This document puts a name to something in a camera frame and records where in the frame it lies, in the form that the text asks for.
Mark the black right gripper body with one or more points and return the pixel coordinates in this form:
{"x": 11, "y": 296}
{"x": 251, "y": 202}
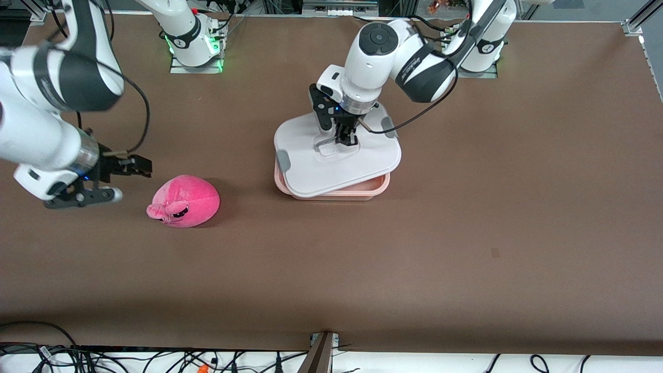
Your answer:
{"x": 110, "y": 165}

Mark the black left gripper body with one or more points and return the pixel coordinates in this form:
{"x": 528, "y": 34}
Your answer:
{"x": 345, "y": 126}

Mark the white box lid grey clips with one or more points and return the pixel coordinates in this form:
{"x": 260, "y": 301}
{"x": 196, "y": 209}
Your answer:
{"x": 331, "y": 171}

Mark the pink plush toy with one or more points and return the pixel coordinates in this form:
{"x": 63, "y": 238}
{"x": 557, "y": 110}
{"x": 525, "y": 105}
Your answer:
{"x": 186, "y": 202}

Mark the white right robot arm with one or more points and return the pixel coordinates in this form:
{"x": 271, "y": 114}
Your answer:
{"x": 31, "y": 129}

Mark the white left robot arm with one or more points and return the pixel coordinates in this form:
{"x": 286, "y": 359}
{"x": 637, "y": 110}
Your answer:
{"x": 365, "y": 67}

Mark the pink storage box base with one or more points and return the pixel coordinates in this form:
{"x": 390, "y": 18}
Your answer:
{"x": 362, "y": 189}

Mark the white power strip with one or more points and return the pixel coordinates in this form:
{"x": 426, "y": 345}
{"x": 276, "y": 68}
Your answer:
{"x": 339, "y": 10}

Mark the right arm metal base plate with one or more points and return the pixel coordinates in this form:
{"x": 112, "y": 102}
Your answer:
{"x": 178, "y": 69}

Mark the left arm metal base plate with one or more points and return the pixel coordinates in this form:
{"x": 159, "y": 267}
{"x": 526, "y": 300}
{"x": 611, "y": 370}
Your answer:
{"x": 487, "y": 75}

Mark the aluminium frame corner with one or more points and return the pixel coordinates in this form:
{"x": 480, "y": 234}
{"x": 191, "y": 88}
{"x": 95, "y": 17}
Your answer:
{"x": 633, "y": 26}
{"x": 36, "y": 15}

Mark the aluminium profile post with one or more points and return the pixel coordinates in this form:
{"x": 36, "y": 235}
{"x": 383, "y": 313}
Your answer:
{"x": 317, "y": 357}

